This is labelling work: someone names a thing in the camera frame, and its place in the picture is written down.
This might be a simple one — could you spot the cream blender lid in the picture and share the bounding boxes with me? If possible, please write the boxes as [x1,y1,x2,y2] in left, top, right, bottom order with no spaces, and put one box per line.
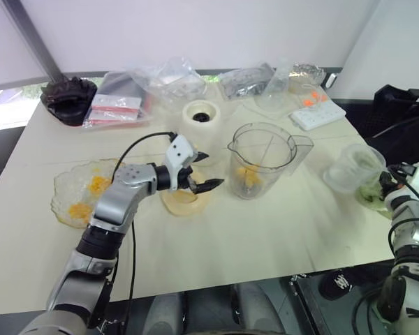
[160,167,212,218]

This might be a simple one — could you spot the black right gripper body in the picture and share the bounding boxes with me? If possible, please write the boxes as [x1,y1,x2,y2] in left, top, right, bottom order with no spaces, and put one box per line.
[379,170,397,197]

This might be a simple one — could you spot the black ruffled bowl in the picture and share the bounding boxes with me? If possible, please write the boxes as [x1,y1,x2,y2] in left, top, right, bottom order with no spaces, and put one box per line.
[39,76,98,127]

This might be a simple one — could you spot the clear plastic blender jar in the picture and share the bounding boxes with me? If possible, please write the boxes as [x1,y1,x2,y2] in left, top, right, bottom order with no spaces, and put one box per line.
[227,121,316,201]

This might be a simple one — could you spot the clear plastic measuring cup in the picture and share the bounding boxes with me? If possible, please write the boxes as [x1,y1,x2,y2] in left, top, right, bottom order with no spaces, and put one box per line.
[322,143,386,195]

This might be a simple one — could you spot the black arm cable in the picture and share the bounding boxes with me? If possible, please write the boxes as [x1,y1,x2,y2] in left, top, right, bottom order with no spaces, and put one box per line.
[386,163,419,260]
[111,131,178,327]

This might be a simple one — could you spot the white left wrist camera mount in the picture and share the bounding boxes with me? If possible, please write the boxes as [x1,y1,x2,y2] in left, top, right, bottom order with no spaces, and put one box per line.
[163,135,198,191]

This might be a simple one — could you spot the crinkled bag with beige contents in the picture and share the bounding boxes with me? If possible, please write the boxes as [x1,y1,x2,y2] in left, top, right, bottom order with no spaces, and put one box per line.
[287,62,327,95]

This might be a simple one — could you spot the white power strip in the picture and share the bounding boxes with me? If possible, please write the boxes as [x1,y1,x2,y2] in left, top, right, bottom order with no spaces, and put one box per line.
[288,103,348,132]

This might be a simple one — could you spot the small orange plastic pieces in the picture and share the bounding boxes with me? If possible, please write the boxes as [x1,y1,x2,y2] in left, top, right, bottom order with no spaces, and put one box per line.
[302,90,328,107]

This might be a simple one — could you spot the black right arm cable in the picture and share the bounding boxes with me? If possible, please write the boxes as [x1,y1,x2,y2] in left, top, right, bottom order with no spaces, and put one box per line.
[386,163,419,260]

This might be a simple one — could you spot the black backpack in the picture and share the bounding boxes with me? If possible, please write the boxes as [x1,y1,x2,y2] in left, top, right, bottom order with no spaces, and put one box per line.
[364,83,419,169]

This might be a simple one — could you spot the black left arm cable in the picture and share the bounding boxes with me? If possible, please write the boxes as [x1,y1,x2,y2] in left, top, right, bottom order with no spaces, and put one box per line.
[111,131,178,327]

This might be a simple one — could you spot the clear glass leaf-shaped bowl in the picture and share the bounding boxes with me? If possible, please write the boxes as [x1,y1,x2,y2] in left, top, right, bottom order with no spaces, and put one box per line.
[50,158,127,230]

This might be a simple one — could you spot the crumpled clear plastic bag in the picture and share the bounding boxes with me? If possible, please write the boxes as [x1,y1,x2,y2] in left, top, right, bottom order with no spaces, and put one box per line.
[126,57,209,113]

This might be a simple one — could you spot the orange segment pile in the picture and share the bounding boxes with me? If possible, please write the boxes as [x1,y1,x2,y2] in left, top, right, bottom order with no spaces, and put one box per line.
[87,175,113,195]
[67,202,94,221]

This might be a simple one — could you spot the black cap with white print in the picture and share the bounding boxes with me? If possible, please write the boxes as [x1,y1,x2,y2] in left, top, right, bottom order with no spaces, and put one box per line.
[318,269,354,300]

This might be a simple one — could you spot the cream blender base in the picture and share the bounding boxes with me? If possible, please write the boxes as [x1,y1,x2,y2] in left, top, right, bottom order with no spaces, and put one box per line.
[181,99,222,167]

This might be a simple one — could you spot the plastic bag with dark contents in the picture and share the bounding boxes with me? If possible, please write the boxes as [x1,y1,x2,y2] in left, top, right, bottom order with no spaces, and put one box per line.
[217,62,277,103]

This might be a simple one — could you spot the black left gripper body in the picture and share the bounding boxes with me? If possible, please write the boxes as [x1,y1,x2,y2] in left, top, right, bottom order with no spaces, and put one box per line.
[177,161,199,193]

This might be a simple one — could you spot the orange segments in jar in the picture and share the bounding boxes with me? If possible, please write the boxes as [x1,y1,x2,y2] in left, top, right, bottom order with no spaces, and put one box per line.
[235,164,263,191]

